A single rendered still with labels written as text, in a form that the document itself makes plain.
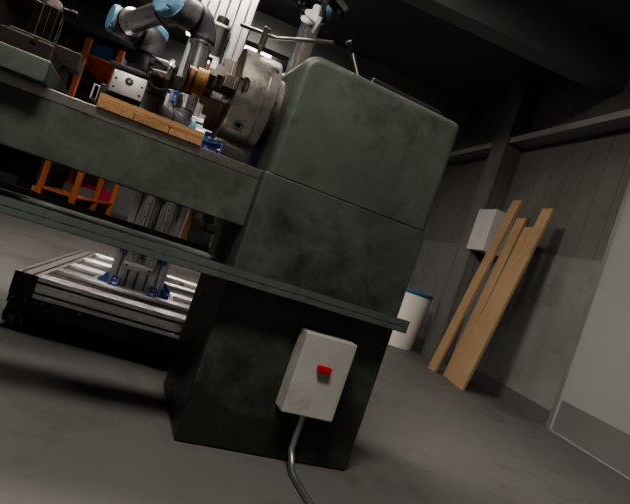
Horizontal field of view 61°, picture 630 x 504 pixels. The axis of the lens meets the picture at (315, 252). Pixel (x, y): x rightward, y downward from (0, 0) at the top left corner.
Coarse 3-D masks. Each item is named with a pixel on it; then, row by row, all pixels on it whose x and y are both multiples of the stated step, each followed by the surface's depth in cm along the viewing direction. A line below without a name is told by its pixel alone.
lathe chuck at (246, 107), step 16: (240, 64) 172; (256, 64) 166; (272, 64) 170; (256, 80) 164; (224, 96) 184; (240, 96) 163; (256, 96) 164; (224, 112) 171; (240, 112) 165; (256, 112) 166; (224, 128) 168; (240, 144) 175
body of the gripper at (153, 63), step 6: (150, 60) 172; (156, 60) 173; (150, 66) 173; (156, 66) 174; (162, 66) 174; (174, 66) 176; (150, 72) 173; (150, 78) 174; (156, 78) 177; (162, 78) 174; (156, 84) 183; (168, 84) 176
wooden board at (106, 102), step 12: (108, 96) 148; (108, 108) 149; (120, 108) 150; (132, 108) 151; (132, 120) 153; (144, 120) 152; (156, 120) 153; (168, 120) 154; (168, 132) 155; (180, 132) 156; (192, 132) 157
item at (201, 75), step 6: (192, 66) 170; (192, 72) 169; (198, 72) 169; (204, 72) 170; (186, 78) 168; (192, 78) 169; (198, 78) 169; (204, 78) 170; (186, 84) 170; (192, 84) 170; (198, 84) 170; (204, 84) 169; (192, 90) 171; (198, 90) 171; (204, 90) 172; (210, 90) 172
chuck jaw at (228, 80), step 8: (208, 80) 168; (216, 80) 166; (224, 80) 163; (232, 80) 163; (240, 80) 163; (208, 88) 171; (216, 88) 168; (224, 88) 166; (232, 88) 164; (240, 88) 163
